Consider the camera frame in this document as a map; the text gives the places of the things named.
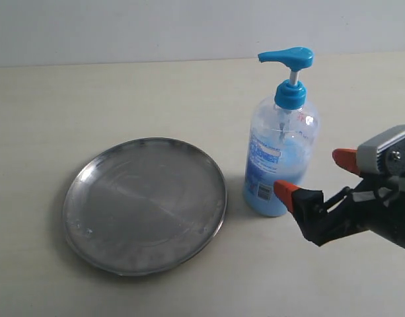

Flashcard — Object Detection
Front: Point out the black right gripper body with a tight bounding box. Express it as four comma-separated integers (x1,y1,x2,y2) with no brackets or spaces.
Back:
316,174,405,249

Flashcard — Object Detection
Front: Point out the clear blue soap pump bottle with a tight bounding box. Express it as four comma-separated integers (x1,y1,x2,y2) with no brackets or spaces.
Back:
243,47,320,217

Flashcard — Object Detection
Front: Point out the round steel plate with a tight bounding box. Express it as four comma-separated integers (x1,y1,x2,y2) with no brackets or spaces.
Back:
62,137,228,277

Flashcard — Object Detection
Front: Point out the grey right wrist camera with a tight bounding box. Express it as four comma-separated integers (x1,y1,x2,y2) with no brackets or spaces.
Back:
356,124,405,176

